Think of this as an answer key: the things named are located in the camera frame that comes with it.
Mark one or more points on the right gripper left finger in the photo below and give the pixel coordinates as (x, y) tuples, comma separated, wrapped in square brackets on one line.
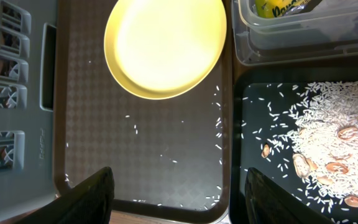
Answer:
[(90, 202)]

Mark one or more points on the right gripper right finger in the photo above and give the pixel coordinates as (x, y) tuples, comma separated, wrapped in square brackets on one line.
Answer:
[(268, 203)]

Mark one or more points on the yellow plate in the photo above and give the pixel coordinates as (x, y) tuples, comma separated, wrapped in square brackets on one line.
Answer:
[(159, 49)]

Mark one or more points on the yellow green snack wrapper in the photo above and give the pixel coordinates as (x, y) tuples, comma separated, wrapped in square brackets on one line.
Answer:
[(279, 8)]

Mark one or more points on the black waste tray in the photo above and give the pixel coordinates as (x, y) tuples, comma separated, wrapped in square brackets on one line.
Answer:
[(262, 106)]

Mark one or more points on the grey dishwasher rack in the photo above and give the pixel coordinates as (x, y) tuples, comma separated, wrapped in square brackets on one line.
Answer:
[(27, 63)]

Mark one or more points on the dark brown serving tray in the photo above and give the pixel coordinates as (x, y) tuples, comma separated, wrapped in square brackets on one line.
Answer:
[(170, 158)]

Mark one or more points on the rice and nut scraps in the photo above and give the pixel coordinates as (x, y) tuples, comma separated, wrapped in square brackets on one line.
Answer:
[(325, 141)]

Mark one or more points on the clear plastic bin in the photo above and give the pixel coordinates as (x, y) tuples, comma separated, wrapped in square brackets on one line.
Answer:
[(330, 30)]

